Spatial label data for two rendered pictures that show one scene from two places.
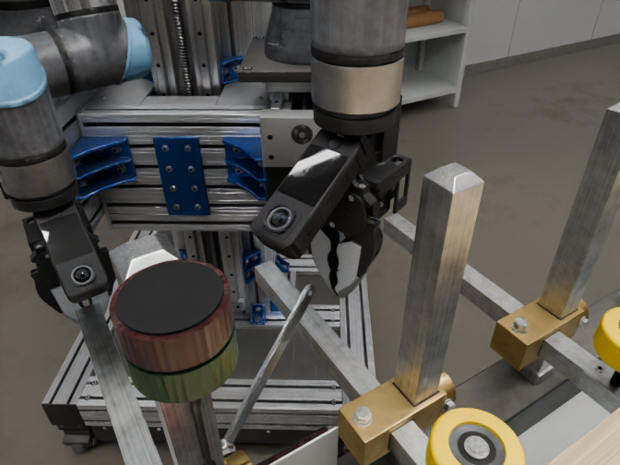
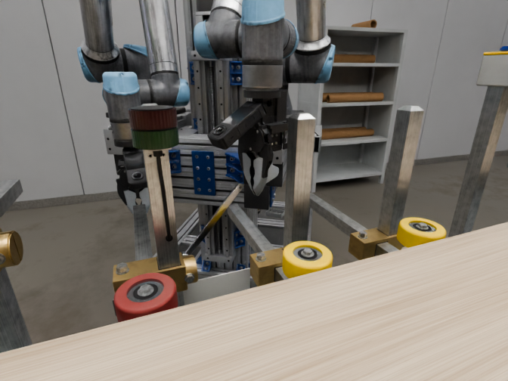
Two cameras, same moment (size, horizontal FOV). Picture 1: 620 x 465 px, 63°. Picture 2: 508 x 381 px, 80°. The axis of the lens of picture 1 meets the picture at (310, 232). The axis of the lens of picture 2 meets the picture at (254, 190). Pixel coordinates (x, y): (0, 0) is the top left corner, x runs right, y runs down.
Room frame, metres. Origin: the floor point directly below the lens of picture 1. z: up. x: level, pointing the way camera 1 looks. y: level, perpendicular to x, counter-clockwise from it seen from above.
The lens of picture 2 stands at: (-0.19, -0.13, 1.18)
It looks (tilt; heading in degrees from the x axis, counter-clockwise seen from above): 21 degrees down; 10
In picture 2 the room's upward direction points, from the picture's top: straight up
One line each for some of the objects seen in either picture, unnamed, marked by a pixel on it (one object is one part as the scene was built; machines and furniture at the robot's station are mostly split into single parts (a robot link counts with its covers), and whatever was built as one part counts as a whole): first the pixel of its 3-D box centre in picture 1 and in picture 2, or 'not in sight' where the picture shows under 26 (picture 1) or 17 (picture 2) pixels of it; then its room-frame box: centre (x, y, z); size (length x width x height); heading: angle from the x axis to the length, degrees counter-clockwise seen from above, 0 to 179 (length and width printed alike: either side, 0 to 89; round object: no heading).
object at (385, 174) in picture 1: (356, 163); (264, 122); (0.42, -0.04, 1.09); 0.09 x 0.08 x 0.12; 141
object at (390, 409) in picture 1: (398, 410); (283, 264); (0.35, -0.10, 0.81); 0.14 x 0.06 x 0.05; 121
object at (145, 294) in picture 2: not in sight; (150, 320); (0.11, 0.07, 0.85); 0.08 x 0.08 x 0.11
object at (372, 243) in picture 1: (357, 236); (261, 155); (0.39, -0.05, 1.03); 0.05 x 0.02 x 0.09; 51
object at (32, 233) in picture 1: (57, 226); (132, 162); (0.50, 0.30, 0.97); 0.09 x 0.08 x 0.12; 31
